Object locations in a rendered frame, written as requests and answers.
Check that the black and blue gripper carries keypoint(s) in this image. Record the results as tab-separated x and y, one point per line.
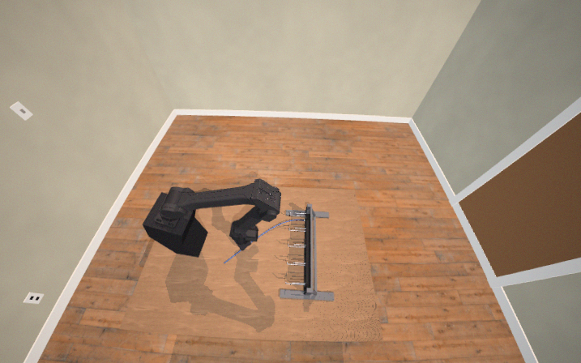
242	245

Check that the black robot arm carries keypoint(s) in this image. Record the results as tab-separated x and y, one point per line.
260	194

